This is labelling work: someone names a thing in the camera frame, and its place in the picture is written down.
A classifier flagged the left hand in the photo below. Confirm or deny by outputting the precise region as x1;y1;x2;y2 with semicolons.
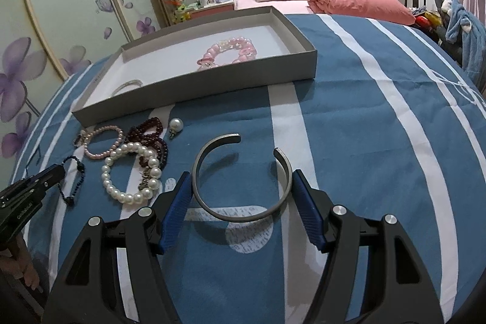
1;239;39;290

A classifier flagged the salmon pink duvet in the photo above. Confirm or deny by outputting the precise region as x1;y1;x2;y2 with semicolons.
307;0;415;26

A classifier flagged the pink nightstand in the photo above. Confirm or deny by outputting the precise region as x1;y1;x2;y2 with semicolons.
186;0;234;19

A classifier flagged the pearl earring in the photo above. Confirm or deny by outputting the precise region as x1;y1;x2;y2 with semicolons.
168;118;184;139

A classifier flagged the floral sliding wardrobe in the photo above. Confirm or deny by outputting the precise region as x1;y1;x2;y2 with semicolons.
1;0;166;172

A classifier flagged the silver round bangle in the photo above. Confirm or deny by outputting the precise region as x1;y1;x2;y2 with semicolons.
110;79;143;97

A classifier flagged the dark red bead bracelet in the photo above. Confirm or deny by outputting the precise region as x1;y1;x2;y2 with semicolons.
125;116;169;171

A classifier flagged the large white pearl bracelet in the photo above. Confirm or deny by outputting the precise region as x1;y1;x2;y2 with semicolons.
100;141;163;206

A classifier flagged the grey cuff bangle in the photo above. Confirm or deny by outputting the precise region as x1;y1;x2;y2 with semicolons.
191;132;294;223

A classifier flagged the pink bed sheet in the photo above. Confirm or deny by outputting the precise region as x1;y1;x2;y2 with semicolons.
234;0;314;15

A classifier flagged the blue white striped bedsheet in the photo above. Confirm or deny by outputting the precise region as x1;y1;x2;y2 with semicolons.
1;15;485;323

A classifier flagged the pink glossy bead bracelet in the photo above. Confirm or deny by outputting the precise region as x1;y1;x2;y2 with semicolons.
196;37;260;73

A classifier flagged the blue clothes pile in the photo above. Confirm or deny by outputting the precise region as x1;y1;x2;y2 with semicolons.
446;0;485;92

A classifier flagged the black bead bracelet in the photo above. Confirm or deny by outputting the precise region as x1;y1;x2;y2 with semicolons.
56;155;86;207

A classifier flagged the grey cardboard tray box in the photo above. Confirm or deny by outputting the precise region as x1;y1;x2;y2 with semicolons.
73;7;317;127

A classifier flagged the pink pearl bracelet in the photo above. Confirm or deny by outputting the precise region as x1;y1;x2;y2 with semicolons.
81;125;126;161

